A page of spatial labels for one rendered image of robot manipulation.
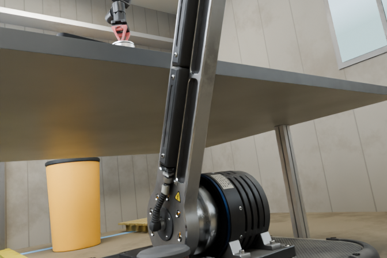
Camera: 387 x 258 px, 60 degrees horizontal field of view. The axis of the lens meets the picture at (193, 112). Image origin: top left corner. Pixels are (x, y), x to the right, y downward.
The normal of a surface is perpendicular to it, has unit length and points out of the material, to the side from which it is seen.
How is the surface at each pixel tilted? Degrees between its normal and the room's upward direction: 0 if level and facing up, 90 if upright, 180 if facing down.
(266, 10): 90
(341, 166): 90
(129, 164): 90
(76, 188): 93
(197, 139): 115
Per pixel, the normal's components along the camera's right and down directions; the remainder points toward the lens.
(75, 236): 0.28, -0.19
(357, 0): -0.80, -0.03
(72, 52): 0.58, -0.24
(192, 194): 0.58, 0.19
